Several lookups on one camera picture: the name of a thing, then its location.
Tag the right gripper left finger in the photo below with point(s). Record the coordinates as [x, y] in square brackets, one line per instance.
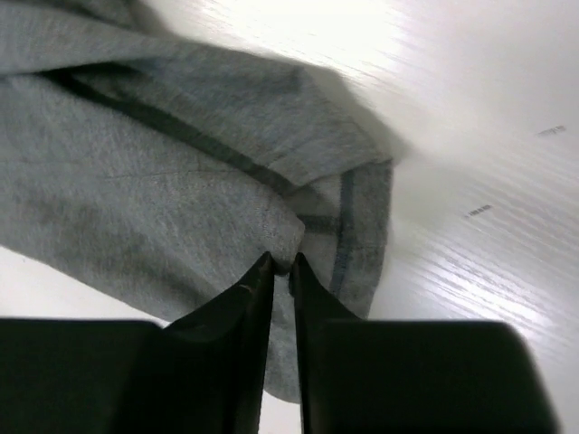
[201, 374]

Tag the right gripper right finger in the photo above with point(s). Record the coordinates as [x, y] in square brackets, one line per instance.
[429, 376]

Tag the grey shorts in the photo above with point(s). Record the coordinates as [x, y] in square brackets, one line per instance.
[157, 170]

